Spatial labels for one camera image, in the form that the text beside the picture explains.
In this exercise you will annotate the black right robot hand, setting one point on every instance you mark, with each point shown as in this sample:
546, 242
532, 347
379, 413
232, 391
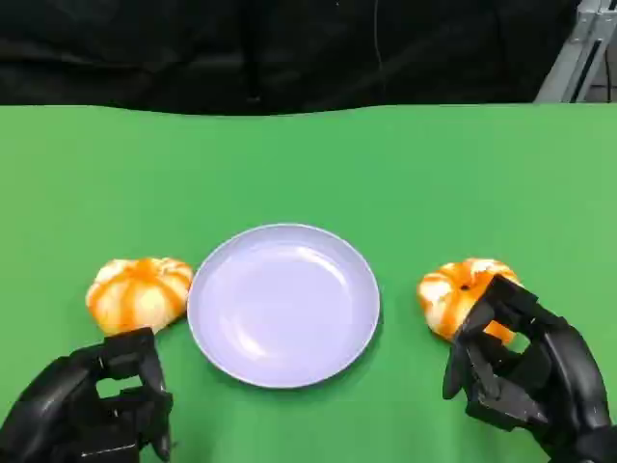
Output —
559, 386

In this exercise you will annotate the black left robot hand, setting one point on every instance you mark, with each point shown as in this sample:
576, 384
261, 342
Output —
72, 405

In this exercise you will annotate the orange and white toy bread roll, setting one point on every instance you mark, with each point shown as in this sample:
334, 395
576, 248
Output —
137, 294
448, 299

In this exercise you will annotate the lilac plate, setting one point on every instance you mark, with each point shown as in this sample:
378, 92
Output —
284, 308

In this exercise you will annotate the green table cloth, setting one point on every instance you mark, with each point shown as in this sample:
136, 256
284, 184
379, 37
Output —
308, 169

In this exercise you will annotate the black backdrop cloth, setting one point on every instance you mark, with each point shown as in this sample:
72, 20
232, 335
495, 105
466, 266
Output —
193, 48

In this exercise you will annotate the aluminium frame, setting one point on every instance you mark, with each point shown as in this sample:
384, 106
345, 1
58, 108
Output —
578, 58

